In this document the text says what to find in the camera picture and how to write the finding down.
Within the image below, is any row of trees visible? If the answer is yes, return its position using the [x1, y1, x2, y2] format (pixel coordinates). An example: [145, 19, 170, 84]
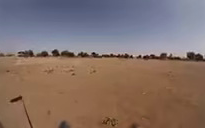
[0, 45, 205, 63]

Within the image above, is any robot's own part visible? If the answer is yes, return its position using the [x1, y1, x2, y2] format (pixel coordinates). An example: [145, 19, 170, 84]
[58, 120, 71, 128]

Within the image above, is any brown bare dirt ground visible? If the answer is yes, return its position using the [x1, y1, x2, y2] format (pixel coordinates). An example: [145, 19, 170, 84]
[0, 55, 205, 128]

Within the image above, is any thin dark stick with flag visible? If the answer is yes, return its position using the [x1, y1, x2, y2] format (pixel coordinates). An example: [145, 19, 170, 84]
[9, 95, 35, 128]

